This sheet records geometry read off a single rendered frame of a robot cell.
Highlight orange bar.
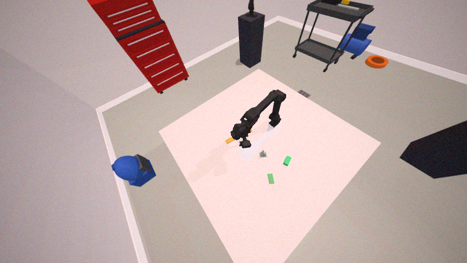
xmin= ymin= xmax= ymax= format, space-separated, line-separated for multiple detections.
xmin=225 ymin=137 xmax=235 ymax=144

